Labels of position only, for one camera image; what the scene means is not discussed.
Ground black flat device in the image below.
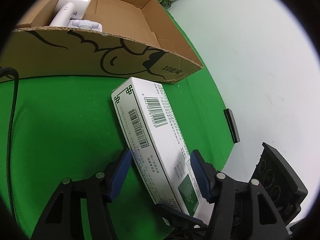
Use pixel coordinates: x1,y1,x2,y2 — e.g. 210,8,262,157
223,108,241,144

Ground white medicine box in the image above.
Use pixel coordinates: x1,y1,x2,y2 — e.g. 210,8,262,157
111,77,216,227

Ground large cardboard box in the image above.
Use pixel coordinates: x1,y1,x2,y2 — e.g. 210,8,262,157
10,0,204,84

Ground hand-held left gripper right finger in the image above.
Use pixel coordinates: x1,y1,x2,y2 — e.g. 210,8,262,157
189,149,290,240

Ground white phone stand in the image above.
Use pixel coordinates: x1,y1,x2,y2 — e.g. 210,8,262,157
66,19,103,32

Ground black cable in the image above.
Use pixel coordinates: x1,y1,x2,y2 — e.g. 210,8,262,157
0,66,19,218

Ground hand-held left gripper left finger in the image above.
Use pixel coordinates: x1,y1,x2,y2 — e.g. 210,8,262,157
30,148,132,240

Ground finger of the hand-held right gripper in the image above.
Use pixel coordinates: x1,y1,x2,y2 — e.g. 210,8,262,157
152,203,208,230

